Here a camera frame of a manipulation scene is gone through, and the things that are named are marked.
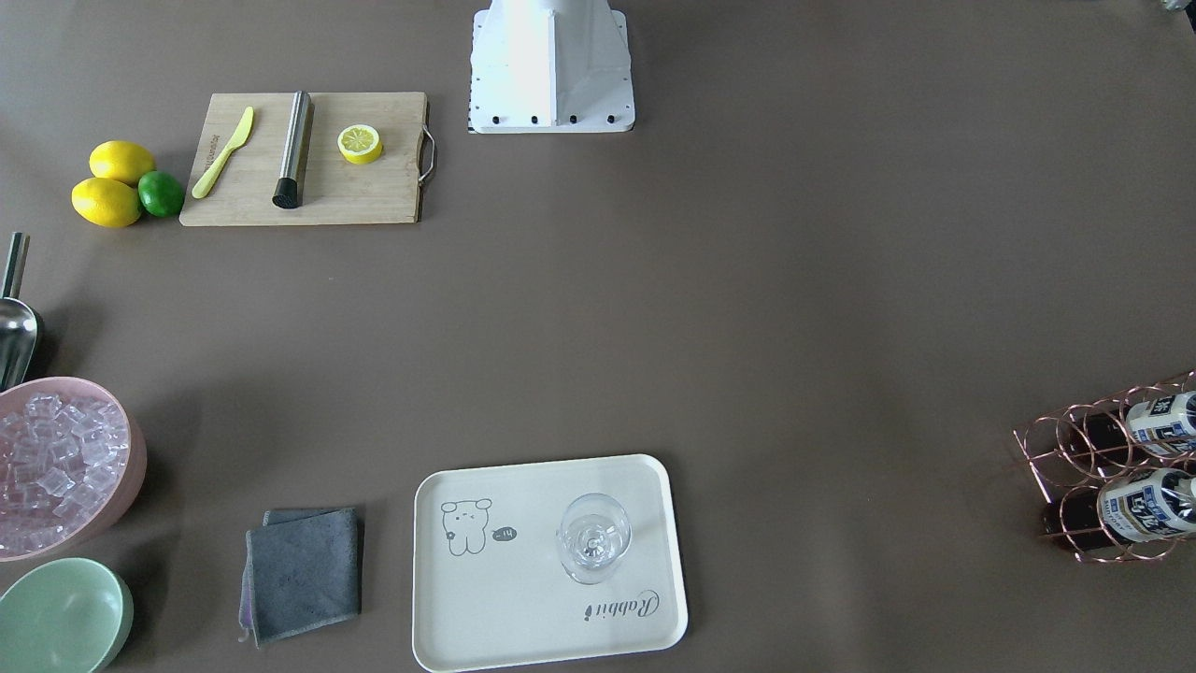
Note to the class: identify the tea bottle back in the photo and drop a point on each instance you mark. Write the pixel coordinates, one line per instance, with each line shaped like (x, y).
(1162, 427)

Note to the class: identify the tea bottle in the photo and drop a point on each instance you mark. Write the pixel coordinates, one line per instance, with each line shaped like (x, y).
(1162, 427)
(1155, 504)

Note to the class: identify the tea bottle front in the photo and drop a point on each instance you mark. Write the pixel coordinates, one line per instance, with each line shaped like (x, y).
(1155, 504)

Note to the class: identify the clear wine glass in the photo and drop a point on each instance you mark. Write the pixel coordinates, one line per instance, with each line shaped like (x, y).
(594, 534)

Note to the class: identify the bamboo cutting board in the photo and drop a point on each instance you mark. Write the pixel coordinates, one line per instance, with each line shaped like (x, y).
(332, 190)

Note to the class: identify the cream rabbit tray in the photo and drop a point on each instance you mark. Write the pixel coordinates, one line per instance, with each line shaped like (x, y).
(491, 587)

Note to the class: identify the half lemon slice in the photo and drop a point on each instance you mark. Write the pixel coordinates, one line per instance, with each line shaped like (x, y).
(360, 144)

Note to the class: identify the steel muddler black tip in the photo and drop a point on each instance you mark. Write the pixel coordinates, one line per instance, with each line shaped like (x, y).
(288, 193)

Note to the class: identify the grey folded cloth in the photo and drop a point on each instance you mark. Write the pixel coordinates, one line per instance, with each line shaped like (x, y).
(302, 572)

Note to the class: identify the yellow plastic knife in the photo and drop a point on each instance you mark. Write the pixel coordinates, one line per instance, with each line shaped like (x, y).
(237, 140)

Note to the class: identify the green lime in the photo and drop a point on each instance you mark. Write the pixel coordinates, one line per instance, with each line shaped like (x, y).
(160, 194)

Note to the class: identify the pink bowl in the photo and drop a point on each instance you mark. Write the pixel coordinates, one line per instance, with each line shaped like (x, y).
(132, 477)

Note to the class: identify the yellow lemon upper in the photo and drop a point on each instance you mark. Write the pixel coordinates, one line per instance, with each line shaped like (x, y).
(121, 160)

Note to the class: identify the yellow lemon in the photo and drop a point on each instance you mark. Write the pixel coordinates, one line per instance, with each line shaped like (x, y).
(121, 160)
(106, 202)

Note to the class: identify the yellow lemon lower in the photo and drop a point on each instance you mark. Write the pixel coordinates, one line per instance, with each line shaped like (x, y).
(106, 202)

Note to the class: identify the clear ice cubes pile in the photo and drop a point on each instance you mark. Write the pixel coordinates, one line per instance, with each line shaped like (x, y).
(63, 457)

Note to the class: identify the steel ice scoop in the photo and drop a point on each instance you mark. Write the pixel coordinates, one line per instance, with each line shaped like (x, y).
(20, 324)

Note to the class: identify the mint green bowl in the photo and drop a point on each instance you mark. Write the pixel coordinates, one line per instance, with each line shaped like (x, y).
(69, 615)

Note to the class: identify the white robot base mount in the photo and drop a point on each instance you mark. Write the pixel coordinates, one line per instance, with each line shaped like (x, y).
(550, 67)

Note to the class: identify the copper wire bottle basket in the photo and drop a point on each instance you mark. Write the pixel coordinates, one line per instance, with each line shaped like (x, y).
(1073, 452)

